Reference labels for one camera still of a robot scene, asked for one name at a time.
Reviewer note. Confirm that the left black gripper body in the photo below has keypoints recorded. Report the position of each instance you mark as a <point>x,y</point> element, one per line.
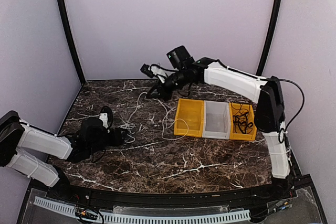
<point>116,139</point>

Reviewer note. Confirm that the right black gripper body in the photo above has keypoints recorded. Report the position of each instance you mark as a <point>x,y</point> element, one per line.
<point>167,93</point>

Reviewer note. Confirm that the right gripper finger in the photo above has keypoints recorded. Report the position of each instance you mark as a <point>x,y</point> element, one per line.
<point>154,89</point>
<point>157,96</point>

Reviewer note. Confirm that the yellow bin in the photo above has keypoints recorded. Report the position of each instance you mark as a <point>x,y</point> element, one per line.
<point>242,127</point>
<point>189,118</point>

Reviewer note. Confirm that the white translucent bin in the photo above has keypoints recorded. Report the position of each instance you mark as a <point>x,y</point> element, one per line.
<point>216,120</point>

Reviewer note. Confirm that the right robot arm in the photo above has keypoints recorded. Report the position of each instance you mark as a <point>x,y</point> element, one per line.
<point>265,92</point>

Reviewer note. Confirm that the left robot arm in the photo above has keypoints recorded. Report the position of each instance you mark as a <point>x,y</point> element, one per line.
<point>17,135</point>

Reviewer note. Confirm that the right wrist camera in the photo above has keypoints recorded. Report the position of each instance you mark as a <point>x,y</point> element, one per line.
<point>154,71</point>

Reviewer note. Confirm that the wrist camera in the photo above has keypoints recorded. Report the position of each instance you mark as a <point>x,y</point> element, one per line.
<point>154,71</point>
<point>106,116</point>

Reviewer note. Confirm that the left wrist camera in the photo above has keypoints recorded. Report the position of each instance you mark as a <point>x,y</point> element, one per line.
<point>106,116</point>

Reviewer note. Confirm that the white slotted cable duct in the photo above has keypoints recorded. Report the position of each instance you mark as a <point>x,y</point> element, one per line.
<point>70,210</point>

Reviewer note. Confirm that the left black frame post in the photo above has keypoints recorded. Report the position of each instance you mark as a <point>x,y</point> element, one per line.
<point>70,41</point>

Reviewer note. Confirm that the black frame post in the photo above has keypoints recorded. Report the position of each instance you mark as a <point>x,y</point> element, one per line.
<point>70,41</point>
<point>269,37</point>

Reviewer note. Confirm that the right black frame post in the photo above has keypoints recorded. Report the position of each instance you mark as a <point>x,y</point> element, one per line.
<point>269,37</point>

